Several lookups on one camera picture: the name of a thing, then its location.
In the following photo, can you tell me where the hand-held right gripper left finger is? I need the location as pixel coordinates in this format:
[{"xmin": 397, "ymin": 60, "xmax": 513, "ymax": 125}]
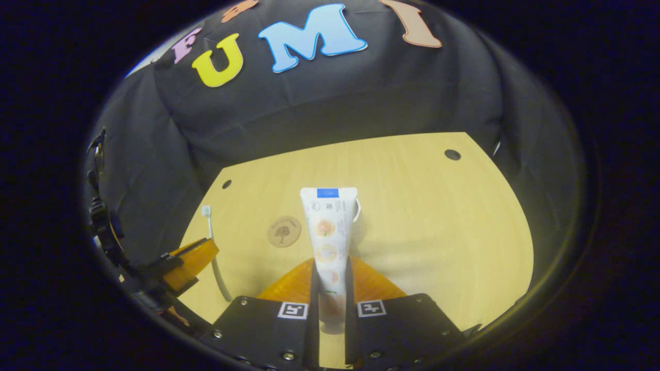
[{"xmin": 201, "ymin": 258, "xmax": 321, "ymax": 369}]

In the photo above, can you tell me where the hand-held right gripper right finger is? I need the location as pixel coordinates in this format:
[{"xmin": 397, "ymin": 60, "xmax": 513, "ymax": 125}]
[{"xmin": 344, "ymin": 256, "xmax": 483, "ymax": 369}]

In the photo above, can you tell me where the pale green toothbrush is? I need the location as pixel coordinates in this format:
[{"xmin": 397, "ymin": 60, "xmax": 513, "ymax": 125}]
[{"xmin": 201, "ymin": 205, "xmax": 233, "ymax": 302}]

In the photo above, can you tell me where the white toothpaste tube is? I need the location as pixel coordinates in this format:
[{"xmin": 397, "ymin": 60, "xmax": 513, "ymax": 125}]
[{"xmin": 300, "ymin": 187, "xmax": 359, "ymax": 335}]

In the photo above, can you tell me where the round cork coaster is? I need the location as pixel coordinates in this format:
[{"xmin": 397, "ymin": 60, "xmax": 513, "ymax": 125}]
[{"xmin": 267, "ymin": 215, "xmax": 302, "ymax": 248}]

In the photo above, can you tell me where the black backdrop cloth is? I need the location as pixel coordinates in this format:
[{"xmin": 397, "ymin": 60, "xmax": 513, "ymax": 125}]
[{"xmin": 85, "ymin": 0, "xmax": 583, "ymax": 289}]

